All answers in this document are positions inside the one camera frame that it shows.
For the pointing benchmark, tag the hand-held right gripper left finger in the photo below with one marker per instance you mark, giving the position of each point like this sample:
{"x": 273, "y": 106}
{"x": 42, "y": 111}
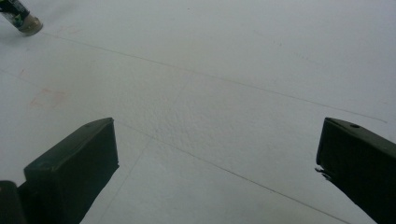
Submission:
{"x": 74, "y": 161}

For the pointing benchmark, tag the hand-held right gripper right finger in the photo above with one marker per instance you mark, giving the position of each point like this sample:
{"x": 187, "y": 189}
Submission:
{"x": 361, "y": 165}

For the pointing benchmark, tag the small bottle with tan cap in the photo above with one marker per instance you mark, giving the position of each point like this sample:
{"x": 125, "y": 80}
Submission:
{"x": 21, "y": 18}

